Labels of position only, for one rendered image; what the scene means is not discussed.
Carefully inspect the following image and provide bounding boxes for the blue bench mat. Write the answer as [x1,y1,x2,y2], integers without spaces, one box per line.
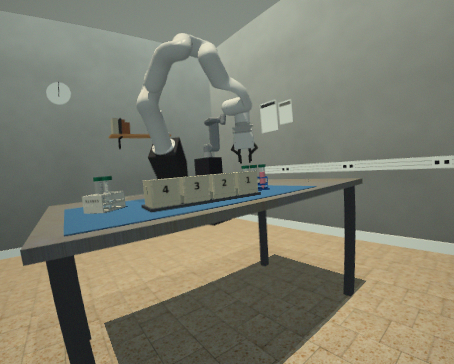
[64,185,317,236]

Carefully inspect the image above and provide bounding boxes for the beige block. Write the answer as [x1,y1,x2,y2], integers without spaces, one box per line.
[179,175,211,204]
[232,171,258,195]
[143,178,181,209]
[209,173,236,199]

